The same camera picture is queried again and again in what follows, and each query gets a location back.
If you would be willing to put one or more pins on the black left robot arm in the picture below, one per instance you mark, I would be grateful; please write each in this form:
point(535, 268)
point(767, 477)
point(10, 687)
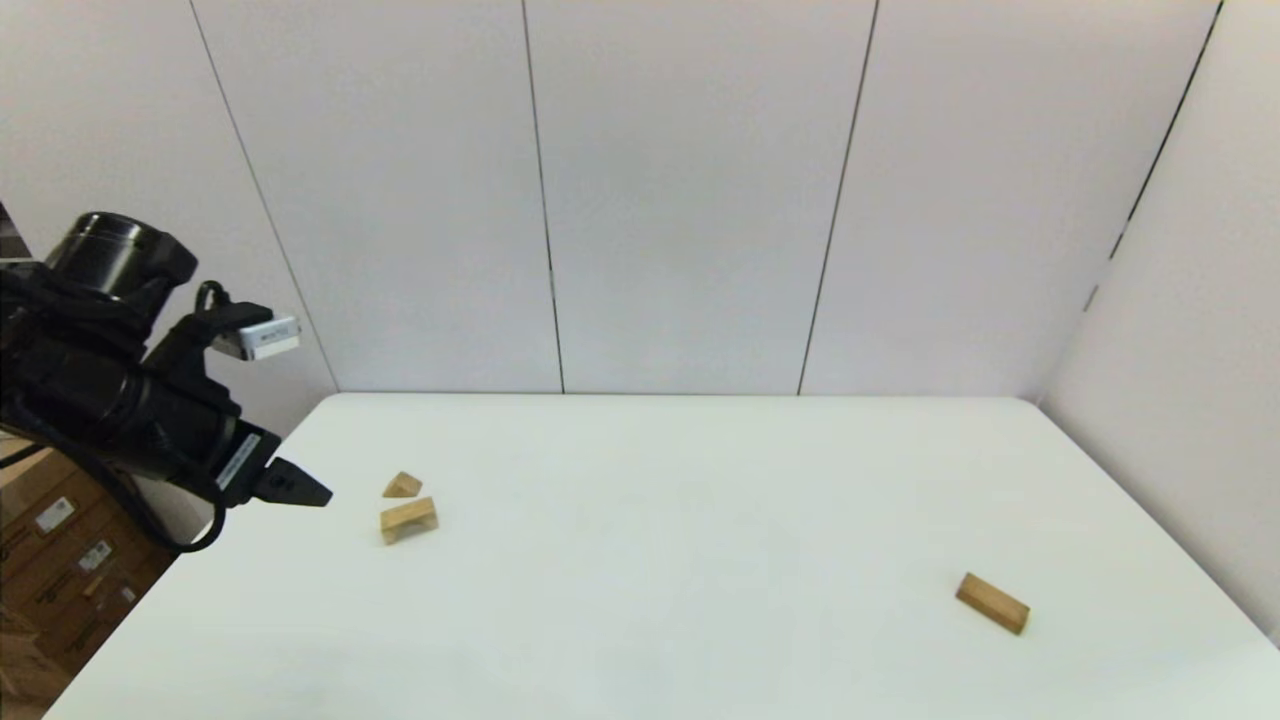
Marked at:
point(90, 385)

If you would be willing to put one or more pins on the arched wooden building block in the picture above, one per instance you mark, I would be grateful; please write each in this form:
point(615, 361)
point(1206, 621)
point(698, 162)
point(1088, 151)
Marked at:
point(408, 516)

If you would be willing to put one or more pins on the dark wall panel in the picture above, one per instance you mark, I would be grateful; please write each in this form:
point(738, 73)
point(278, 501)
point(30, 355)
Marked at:
point(5, 235)

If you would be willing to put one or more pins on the triangular wooden building block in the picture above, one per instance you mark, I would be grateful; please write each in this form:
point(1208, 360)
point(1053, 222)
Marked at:
point(402, 487)

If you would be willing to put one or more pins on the rectangular wooden building block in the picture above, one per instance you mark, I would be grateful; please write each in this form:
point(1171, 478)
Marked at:
point(990, 600)

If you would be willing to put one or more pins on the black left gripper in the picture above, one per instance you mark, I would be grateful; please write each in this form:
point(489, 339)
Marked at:
point(200, 442)

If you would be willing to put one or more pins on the black left camera bracket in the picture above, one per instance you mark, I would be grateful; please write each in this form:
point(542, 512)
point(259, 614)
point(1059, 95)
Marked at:
point(185, 338)

